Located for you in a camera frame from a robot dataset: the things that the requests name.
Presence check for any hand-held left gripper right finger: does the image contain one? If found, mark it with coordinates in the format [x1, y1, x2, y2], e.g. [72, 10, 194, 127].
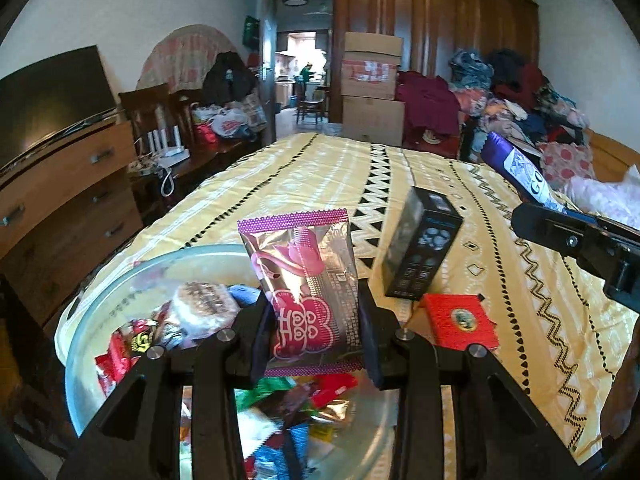
[356, 282, 583, 480]

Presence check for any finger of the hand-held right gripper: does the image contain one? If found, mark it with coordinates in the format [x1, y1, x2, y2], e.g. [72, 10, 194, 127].
[511, 202, 640, 311]
[547, 205, 640, 238]

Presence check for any dark wooden chair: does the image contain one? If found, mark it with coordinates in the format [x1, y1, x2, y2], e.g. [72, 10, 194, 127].
[118, 82, 201, 161]

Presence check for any wooden door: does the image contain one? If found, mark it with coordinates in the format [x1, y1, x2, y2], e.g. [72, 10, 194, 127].
[257, 0, 279, 146]

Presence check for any red floral cloth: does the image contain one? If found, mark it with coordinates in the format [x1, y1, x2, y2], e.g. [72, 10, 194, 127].
[537, 141, 598, 186]

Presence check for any white plastic bag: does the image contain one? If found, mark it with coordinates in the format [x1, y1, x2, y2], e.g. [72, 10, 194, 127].
[210, 97, 268, 142]

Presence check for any black jacket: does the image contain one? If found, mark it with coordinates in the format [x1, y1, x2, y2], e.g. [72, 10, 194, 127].
[202, 52, 258, 106]

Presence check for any large plain cardboard box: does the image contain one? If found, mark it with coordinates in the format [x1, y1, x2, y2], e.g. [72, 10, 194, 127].
[341, 95, 406, 147]

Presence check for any maroon garment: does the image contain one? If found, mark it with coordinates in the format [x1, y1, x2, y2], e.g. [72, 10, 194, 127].
[395, 71, 463, 141]

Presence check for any wooden headboard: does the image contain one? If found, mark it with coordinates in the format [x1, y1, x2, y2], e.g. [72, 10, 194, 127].
[585, 130, 640, 183]

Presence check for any pink foil packet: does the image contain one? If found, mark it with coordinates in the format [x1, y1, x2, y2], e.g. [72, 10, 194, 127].
[236, 208, 365, 376]

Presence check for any person's right forearm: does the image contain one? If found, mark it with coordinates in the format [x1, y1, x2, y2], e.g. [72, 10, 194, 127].
[600, 342, 640, 441]

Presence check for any pink floral round cover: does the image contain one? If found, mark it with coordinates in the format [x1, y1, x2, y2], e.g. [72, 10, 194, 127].
[137, 27, 241, 96]

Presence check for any purple foil packet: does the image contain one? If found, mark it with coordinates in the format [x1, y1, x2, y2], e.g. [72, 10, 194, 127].
[482, 131, 576, 211]

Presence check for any yellow patterned blanket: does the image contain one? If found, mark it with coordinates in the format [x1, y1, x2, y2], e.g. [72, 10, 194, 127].
[55, 132, 640, 466]

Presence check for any red printed cardboard box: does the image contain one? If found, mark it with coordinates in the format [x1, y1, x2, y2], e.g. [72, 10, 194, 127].
[341, 58, 401, 101]

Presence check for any pile of mixed foil packets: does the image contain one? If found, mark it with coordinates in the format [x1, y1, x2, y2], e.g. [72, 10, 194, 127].
[95, 280, 361, 480]

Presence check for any red and yellow carton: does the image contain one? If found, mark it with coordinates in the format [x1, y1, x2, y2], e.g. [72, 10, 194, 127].
[417, 294, 501, 352]

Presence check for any wooden dresser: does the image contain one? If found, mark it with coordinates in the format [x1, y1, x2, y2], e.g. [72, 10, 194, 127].
[0, 120, 146, 326]

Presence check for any black flat television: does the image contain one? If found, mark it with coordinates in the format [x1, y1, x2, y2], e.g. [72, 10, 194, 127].
[0, 45, 118, 171]

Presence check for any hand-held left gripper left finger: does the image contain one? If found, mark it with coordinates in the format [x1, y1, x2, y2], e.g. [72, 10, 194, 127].
[57, 290, 273, 480]

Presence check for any white router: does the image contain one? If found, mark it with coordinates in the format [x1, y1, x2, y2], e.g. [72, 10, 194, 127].
[135, 127, 191, 168]

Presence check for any clear glass bowl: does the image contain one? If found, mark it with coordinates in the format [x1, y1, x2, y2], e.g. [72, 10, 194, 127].
[54, 244, 401, 480]

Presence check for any small plain cardboard box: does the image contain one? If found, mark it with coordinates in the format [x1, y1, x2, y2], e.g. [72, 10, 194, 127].
[344, 31, 404, 66]

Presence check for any black product box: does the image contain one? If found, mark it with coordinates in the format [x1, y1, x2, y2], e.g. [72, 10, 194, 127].
[382, 186, 463, 302]

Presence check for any pile of mixed clothes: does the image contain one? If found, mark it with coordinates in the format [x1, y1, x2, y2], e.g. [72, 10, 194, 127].
[447, 47, 593, 161]

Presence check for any brown wooden wardrobe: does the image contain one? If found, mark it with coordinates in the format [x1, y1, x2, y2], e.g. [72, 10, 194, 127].
[332, 0, 541, 147]

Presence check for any small wooden chair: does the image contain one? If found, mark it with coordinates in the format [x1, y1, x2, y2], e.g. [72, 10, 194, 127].
[295, 99, 324, 124]

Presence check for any red plastic bag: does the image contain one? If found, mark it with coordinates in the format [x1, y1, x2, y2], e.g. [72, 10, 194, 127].
[192, 120, 219, 147]

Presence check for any dark wooden desk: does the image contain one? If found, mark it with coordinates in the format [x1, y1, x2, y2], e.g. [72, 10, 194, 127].
[127, 135, 266, 221]

